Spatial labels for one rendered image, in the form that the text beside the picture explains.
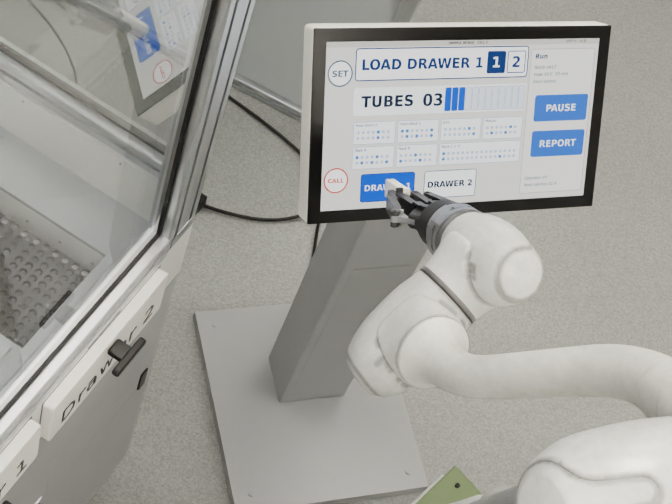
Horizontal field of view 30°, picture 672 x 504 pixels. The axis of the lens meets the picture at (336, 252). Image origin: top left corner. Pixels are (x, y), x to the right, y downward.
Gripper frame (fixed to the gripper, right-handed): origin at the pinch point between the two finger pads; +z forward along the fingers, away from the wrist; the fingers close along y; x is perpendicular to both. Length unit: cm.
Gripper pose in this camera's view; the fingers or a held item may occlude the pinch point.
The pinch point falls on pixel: (397, 193)
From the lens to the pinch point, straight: 198.1
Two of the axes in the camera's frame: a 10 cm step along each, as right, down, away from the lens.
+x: -0.4, 9.5, 3.1
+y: -9.4, 0.7, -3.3
